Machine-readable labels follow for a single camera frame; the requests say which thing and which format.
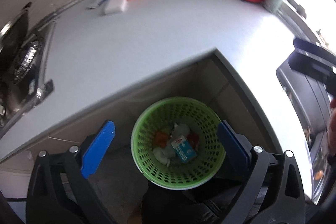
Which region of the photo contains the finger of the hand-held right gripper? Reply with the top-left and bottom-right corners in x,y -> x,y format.
293,38 -> 336,60
287,52 -> 333,82

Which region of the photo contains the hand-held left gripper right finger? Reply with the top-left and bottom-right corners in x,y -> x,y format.
217,120 -> 306,224

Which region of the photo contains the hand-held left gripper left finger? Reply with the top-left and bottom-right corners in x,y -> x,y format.
26,120 -> 116,224

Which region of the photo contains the red snack packet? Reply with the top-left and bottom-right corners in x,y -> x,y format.
187,133 -> 200,149

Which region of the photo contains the blue white milk carton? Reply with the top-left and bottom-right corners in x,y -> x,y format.
171,136 -> 197,164

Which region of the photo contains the green plastic basket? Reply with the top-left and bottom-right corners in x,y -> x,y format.
130,97 -> 227,190

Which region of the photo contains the orange foam fruit net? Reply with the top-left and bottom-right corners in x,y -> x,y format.
154,131 -> 168,148

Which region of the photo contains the person's right hand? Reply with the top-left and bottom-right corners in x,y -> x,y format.
326,99 -> 336,157

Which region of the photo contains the pale green ceramic cup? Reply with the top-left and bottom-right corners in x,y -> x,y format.
262,0 -> 285,14

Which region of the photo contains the white sponge block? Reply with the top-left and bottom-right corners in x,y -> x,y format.
102,0 -> 128,15

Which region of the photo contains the white blue sachet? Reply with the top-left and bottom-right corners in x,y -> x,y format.
86,0 -> 111,10

